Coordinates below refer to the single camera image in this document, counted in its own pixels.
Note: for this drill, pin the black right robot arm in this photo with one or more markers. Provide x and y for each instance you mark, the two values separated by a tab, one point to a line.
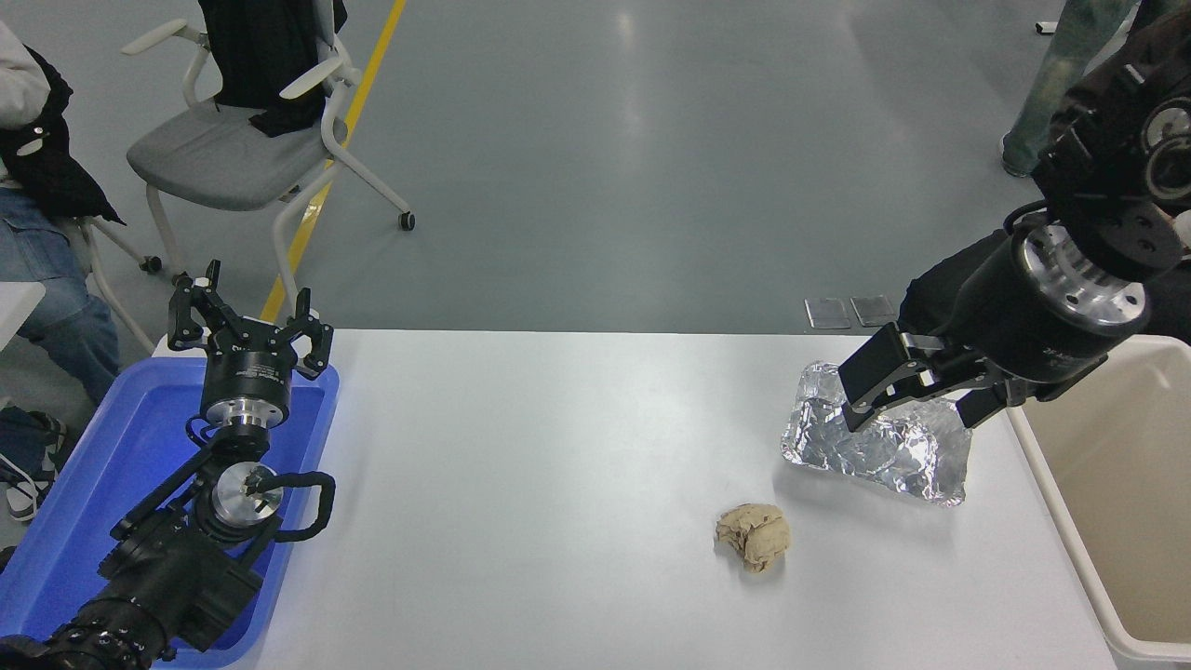
1098	158

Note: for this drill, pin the grey white office chair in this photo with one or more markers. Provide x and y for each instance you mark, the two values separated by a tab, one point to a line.
214	158

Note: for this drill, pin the white chair with casters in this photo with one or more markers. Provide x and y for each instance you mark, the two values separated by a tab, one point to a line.
150	264

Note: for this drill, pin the silver foil plate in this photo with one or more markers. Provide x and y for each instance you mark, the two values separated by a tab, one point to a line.
893	465

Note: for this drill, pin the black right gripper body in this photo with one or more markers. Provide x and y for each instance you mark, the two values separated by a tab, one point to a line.
1014	316

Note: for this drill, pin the black garment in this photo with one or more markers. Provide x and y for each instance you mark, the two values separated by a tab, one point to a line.
260	56

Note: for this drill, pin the blue plastic tray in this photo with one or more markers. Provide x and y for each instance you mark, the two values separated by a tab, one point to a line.
112	447

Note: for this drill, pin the crumpled tan paper ball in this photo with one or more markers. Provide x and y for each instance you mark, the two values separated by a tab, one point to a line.
756	538

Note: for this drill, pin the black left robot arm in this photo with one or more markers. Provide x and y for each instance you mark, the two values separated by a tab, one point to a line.
177	577

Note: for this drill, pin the white desk corner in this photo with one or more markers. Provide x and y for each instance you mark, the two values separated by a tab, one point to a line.
17	307

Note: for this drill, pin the metal floor plate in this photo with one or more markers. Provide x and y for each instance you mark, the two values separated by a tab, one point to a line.
827	314
873	311

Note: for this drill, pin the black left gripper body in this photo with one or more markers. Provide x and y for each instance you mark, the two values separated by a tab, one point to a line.
247	368

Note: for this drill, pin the person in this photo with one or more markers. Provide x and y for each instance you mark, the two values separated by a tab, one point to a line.
46	279
1051	84
930	298

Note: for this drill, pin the large pale dustbin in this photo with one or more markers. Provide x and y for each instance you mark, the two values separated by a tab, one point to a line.
1117	484

